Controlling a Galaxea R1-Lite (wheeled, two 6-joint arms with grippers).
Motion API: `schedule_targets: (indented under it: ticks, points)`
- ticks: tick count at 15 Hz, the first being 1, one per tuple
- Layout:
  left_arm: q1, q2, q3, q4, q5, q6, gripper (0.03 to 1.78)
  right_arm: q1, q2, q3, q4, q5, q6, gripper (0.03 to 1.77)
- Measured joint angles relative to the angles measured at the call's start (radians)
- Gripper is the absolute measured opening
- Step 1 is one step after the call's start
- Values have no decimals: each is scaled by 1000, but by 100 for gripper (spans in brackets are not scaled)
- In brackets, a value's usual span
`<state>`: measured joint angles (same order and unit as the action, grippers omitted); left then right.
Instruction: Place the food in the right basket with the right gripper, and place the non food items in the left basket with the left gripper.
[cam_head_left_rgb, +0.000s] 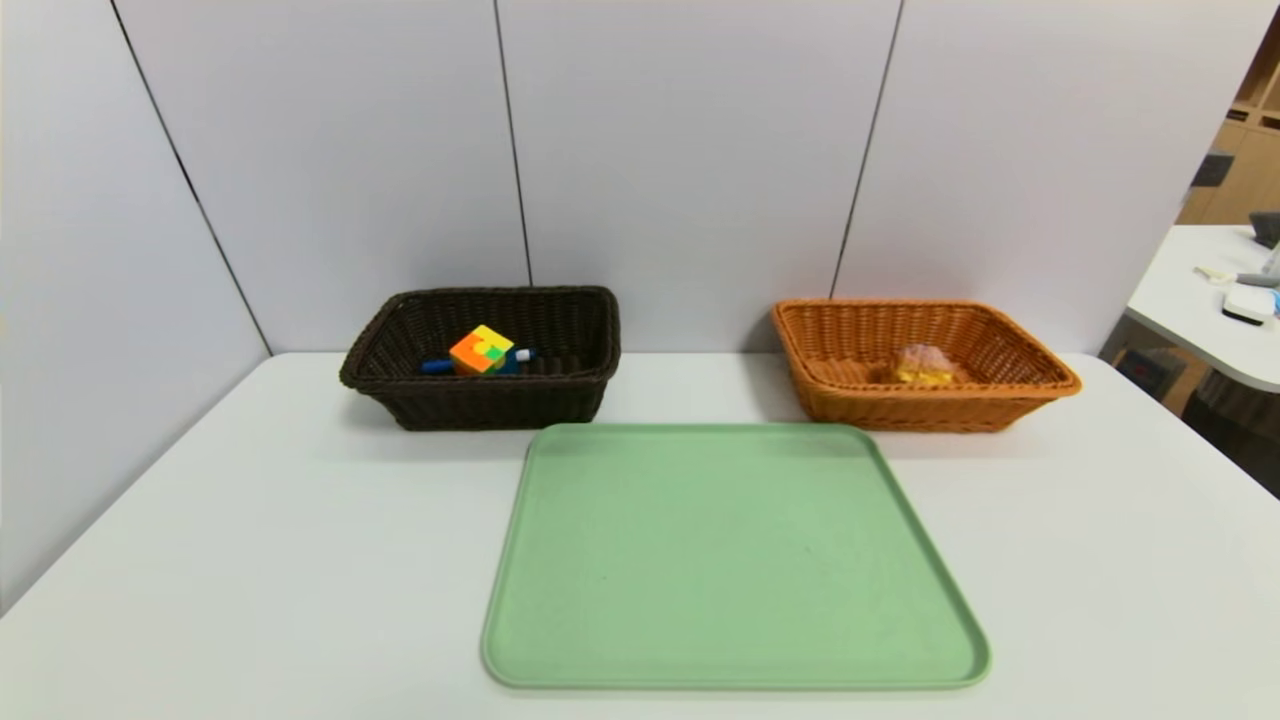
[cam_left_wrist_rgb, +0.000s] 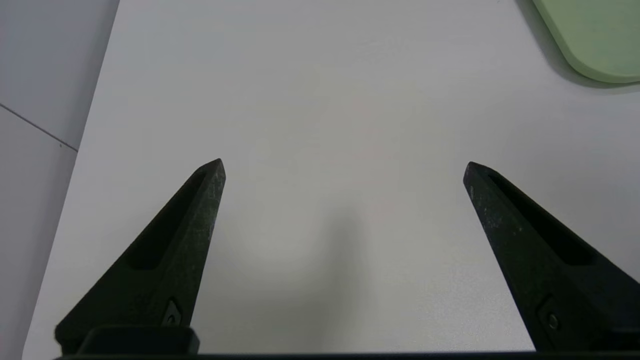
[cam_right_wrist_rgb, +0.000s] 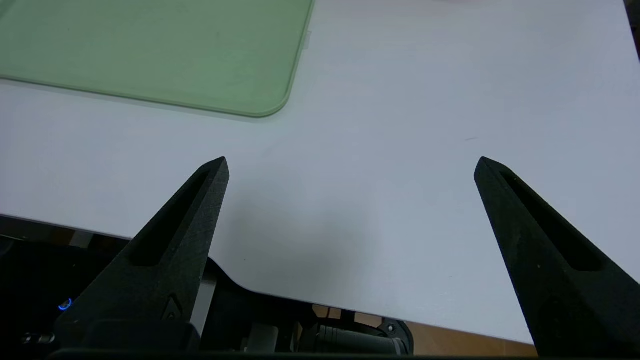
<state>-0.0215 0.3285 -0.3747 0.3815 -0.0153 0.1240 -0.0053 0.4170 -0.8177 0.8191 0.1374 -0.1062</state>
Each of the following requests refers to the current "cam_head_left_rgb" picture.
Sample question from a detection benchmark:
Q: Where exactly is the colourful puzzle cube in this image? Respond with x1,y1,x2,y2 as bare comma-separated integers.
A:
448,324,515,377

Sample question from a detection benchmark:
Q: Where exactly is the white marker with blue cap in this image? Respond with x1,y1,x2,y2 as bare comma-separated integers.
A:
420,347,539,376

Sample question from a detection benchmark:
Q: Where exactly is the cream puff pastry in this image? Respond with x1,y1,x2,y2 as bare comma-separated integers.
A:
893,344,956,387

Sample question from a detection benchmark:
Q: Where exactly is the dark brown wicker basket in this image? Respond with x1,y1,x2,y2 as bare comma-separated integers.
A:
338,286,623,432

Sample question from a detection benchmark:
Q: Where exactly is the orange wicker basket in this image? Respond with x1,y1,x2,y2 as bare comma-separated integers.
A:
770,298,1084,434

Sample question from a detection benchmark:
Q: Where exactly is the light green plastic tray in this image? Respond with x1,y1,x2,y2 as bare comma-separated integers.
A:
481,423,993,691

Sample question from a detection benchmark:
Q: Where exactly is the white side table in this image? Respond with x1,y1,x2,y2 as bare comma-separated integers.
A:
1128,224,1280,393

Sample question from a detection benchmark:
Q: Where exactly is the white flat device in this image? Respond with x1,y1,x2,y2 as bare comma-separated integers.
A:
1222,285,1278,327

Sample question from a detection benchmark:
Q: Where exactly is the wooden shelf unit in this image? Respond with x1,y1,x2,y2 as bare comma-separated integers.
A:
1178,20,1280,226

